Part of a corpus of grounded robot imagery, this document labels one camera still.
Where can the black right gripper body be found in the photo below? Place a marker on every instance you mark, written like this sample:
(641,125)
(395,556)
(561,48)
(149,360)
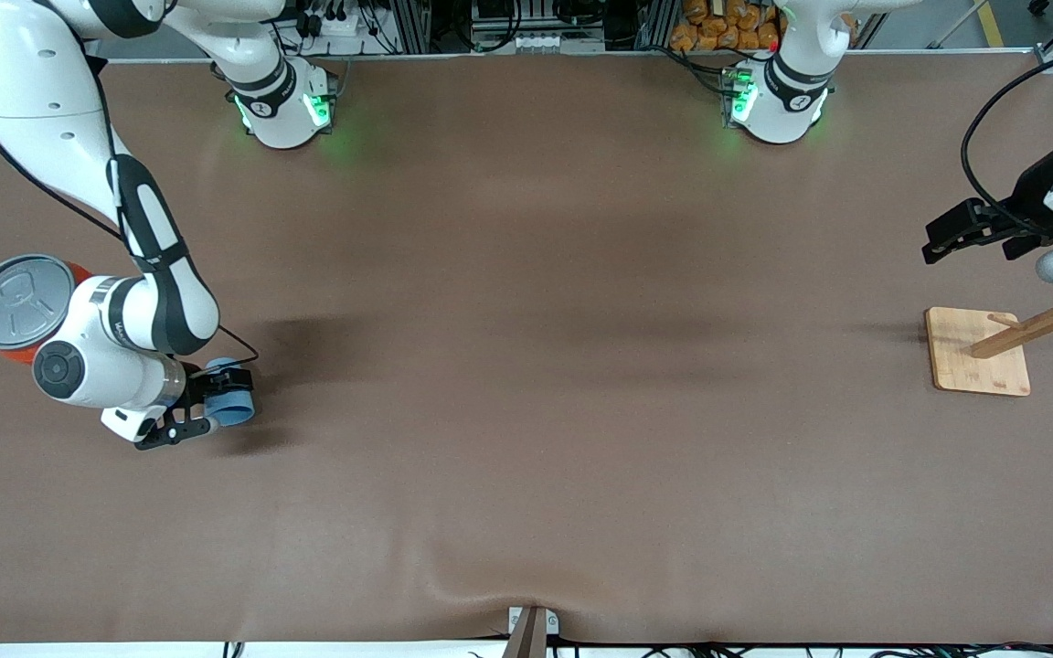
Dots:
(198,387)

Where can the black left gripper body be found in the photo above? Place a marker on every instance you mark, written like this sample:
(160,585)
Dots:
(1026,203)

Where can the light blue plastic cup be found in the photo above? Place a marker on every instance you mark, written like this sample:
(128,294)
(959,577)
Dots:
(239,413)

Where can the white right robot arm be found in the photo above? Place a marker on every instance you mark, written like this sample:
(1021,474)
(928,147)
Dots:
(33,91)

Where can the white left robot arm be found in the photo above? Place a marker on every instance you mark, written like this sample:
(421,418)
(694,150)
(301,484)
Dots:
(782,100)

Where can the wooden mug tree stand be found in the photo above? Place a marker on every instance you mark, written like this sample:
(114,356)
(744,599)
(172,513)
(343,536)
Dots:
(979,361)

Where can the orange can with grey lid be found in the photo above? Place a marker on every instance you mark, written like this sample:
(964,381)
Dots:
(15,302)

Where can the bag of orange snacks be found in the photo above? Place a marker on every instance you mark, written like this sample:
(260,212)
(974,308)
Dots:
(718,32)

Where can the brown table cover sheet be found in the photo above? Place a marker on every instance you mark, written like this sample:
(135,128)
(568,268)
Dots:
(526,274)

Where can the white power strip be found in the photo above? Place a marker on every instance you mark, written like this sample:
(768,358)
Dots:
(335,26)

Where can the white terminal block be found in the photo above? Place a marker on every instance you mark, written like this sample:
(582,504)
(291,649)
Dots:
(545,42)

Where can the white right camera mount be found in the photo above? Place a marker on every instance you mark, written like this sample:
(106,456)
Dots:
(133,425)

